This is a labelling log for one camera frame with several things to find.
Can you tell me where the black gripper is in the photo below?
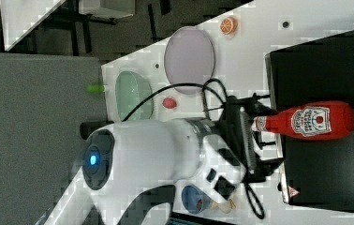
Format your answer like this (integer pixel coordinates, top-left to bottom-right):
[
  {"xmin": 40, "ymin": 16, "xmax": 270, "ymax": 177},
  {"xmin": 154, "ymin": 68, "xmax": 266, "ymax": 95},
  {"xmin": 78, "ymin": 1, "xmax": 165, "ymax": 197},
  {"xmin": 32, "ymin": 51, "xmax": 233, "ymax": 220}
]
[{"xmin": 216, "ymin": 95, "xmax": 284, "ymax": 183}]

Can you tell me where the red ketchup bottle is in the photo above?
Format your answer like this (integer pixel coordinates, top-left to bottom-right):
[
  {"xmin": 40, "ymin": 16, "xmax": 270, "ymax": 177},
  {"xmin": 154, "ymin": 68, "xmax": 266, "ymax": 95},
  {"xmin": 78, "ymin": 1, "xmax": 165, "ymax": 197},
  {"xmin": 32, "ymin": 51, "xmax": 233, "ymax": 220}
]
[{"xmin": 251, "ymin": 100, "xmax": 354, "ymax": 141}]

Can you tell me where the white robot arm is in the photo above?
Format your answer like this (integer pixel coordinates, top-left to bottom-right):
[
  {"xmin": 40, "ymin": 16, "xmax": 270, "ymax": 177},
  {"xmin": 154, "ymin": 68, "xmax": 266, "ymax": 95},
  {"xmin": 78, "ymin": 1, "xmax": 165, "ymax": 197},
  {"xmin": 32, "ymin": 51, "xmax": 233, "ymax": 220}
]
[{"xmin": 36, "ymin": 96, "xmax": 282, "ymax": 225}]

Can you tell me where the silver toaster oven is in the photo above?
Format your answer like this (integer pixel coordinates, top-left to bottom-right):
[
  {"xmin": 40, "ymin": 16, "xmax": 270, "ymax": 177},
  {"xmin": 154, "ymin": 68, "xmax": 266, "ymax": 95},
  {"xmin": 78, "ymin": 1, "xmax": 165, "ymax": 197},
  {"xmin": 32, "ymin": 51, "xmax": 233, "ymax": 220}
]
[{"xmin": 265, "ymin": 30, "xmax": 354, "ymax": 213}]

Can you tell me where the red strawberry toy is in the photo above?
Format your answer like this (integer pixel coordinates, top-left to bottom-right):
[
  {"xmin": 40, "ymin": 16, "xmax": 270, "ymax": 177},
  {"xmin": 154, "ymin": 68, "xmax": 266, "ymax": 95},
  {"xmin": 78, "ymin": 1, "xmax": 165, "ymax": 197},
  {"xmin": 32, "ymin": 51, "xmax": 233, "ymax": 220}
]
[{"xmin": 162, "ymin": 97, "xmax": 177, "ymax": 109}]

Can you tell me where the peeled banana toy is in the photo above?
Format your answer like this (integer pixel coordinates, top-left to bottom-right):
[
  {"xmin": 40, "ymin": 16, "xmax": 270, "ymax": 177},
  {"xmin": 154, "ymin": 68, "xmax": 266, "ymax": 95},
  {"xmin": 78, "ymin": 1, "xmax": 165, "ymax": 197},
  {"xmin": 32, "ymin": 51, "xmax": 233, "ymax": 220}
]
[{"xmin": 211, "ymin": 197, "xmax": 237, "ymax": 214}]

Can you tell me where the blue cup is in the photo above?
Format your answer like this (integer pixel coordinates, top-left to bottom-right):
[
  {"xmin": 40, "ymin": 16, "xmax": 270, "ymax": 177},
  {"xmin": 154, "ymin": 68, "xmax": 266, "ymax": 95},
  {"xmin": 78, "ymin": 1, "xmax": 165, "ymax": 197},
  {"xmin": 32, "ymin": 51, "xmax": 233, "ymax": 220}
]
[{"xmin": 181, "ymin": 185, "xmax": 213, "ymax": 214}]

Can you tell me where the lilac round plate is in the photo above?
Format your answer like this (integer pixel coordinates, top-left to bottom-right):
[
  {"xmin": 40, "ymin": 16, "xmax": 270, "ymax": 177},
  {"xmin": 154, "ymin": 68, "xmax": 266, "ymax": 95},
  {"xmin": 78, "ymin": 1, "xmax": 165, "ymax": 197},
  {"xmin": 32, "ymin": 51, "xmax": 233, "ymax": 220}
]
[{"xmin": 164, "ymin": 26, "xmax": 215, "ymax": 84}]

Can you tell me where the orange slice toy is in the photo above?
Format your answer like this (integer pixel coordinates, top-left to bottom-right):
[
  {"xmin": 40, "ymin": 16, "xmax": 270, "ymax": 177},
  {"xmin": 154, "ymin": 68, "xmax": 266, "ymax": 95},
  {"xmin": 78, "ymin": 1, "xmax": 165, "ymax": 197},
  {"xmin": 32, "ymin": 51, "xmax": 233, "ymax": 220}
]
[{"xmin": 220, "ymin": 17, "xmax": 238, "ymax": 35}]

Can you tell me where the green oval colander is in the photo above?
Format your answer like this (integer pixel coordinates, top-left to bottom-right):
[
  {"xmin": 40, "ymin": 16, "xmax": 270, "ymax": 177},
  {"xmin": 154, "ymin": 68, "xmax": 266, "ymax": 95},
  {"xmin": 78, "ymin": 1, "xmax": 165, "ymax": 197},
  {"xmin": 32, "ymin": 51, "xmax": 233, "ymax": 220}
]
[{"xmin": 115, "ymin": 70, "xmax": 154, "ymax": 120}]

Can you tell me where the green toy vegetable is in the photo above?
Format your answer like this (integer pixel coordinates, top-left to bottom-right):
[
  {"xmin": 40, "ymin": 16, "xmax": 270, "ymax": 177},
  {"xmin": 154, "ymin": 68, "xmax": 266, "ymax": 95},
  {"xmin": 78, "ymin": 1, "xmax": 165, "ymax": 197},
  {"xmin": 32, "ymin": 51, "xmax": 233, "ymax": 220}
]
[{"xmin": 86, "ymin": 84, "xmax": 106, "ymax": 93}]

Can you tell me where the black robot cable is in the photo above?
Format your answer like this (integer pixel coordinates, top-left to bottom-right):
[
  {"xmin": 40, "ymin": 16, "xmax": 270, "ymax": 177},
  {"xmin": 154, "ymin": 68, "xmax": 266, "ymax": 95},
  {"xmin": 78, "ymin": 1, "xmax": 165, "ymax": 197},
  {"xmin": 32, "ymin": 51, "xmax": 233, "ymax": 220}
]
[{"xmin": 122, "ymin": 78, "xmax": 229, "ymax": 122}]

